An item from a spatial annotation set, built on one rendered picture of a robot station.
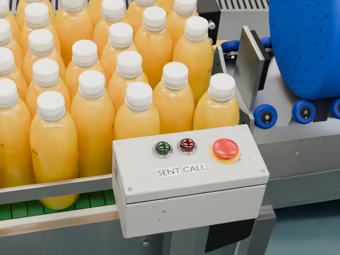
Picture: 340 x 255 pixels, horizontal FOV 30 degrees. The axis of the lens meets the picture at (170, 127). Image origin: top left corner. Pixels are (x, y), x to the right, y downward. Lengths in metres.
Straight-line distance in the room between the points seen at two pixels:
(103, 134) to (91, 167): 0.08
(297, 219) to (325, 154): 1.02
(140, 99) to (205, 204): 0.18
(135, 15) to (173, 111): 0.24
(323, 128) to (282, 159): 0.09
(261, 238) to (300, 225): 0.76
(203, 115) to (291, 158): 0.29
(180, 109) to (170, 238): 0.20
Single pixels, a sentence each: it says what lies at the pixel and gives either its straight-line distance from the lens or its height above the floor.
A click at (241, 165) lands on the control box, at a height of 1.10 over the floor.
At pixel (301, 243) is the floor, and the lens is 2.20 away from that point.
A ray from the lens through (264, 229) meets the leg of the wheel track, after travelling 1.46.
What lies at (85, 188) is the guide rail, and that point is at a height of 0.96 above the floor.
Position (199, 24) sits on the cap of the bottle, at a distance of 1.08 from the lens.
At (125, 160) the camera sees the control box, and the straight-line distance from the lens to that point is 0.86.
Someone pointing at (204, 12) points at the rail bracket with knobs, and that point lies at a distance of 1.31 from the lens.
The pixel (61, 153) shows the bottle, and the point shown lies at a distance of 0.96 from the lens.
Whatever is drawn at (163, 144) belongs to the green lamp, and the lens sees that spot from 0.87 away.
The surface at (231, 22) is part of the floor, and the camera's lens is 3.03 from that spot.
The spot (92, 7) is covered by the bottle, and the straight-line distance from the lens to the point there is 1.18.
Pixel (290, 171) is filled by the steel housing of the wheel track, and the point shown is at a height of 0.84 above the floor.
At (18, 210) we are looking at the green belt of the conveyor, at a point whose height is 0.90.
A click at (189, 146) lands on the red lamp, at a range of 0.87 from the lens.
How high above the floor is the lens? 1.75
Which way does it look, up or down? 45 degrees down
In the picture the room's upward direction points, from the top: 6 degrees clockwise
